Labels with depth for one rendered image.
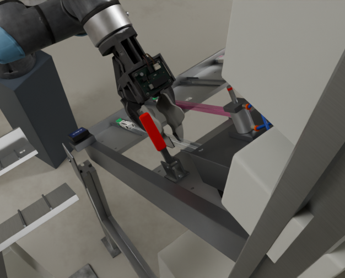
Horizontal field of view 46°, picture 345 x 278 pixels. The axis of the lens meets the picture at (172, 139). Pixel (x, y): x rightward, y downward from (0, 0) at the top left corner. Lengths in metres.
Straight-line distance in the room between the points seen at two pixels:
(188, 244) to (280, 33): 0.84
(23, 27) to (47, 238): 1.09
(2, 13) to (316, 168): 0.70
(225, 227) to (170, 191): 0.14
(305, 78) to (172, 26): 2.12
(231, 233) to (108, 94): 1.62
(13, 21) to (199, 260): 0.64
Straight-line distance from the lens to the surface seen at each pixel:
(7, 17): 0.80
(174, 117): 0.73
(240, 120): 0.48
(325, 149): 0.16
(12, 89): 1.40
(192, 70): 1.12
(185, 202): 0.52
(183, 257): 0.99
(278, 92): 0.21
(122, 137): 0.91
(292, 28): 0.18
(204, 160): 0.49
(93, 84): 2.06
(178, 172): 0.62
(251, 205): 0.25
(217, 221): 0.46
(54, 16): 0.79
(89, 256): 1.66
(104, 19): 0.69
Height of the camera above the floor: 1.58
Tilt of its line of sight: 59 degrees down
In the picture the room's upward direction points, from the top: straight up
